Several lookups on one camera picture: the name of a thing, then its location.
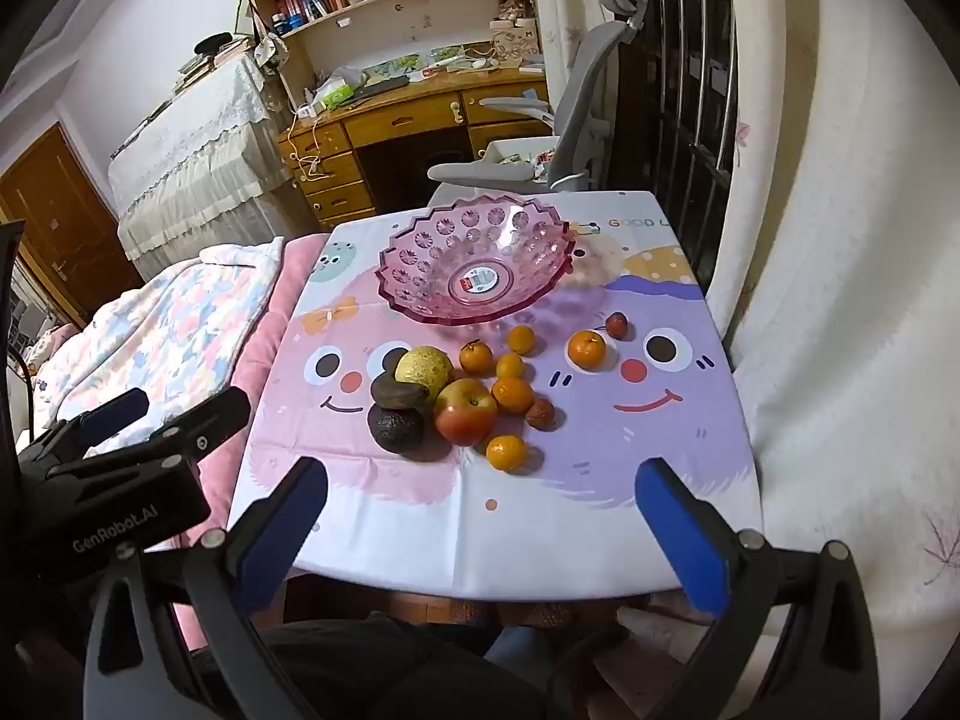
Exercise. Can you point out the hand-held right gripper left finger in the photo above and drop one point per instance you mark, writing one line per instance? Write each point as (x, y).
(289, 525)

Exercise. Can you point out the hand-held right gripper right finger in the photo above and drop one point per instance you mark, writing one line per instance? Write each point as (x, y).
(682, 540)

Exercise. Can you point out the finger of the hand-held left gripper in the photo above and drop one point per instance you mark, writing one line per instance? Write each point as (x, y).
(112, 409)
(202, 424)

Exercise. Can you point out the dark rough avocado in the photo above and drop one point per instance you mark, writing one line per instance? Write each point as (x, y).
(395, 429)

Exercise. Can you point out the brownish avocado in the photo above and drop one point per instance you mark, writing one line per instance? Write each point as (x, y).
(396, 392)

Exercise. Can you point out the tangerine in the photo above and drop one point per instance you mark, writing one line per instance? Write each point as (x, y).
(475, 356)
(520, 339)
(506, 453)
(512, 394)
(586, 349)
(510, 366)

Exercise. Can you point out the yellow pear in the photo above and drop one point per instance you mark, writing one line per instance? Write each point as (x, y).
(424, 366)

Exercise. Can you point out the red apple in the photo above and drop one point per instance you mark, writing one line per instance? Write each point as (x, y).
(466, 411)

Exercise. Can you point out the red lychee with stem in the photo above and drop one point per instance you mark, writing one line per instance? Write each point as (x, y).
(617, 325)

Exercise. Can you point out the pink plastic bowl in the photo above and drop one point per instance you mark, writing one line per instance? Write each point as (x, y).
(420, 255)

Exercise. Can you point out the pink bed sheet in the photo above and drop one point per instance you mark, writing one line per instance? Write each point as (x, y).
(255, 375)

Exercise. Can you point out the floral blanket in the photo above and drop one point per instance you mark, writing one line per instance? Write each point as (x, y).
(150, 330)

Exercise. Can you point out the cartoon printed tablecloth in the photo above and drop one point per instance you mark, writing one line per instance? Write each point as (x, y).
(570, 465)

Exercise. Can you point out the wooden door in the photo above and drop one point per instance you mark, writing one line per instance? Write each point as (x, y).
(52, 217)

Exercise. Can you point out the white lace furniture cover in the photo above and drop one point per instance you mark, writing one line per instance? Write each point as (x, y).
(195, 150)

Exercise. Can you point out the white power strip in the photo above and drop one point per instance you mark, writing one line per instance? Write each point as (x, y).
(306, 111)

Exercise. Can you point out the white curtain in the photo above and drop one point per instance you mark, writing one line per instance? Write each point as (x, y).
(825, 240)

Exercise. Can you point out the green tissue pack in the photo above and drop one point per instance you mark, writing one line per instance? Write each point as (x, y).
(334, 96)

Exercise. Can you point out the wooden desk with drawers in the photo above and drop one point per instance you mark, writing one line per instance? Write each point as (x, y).
(397, 120)

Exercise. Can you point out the black object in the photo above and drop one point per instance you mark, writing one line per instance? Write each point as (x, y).
(214, 41)

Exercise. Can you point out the hanging printed bag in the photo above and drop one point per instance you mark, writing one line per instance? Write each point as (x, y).
(271, 49)

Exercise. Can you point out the green printed papers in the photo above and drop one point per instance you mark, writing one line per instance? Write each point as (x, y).
(397, 64)

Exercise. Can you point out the row of red blue books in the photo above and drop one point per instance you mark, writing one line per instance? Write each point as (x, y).
(304, 4)

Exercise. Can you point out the wooden bookshelf hutch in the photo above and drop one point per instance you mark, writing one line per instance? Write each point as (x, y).
(420, 30)

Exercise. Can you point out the metal window grille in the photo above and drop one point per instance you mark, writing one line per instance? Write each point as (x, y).
(690, 90)

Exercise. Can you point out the grey office chair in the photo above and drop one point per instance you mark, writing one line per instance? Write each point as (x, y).
(585, 90)

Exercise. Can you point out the patterned wooden box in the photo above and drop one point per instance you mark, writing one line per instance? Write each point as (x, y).
(517, 41)

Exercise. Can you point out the doll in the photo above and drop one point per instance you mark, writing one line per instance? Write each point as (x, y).
(514, 4)

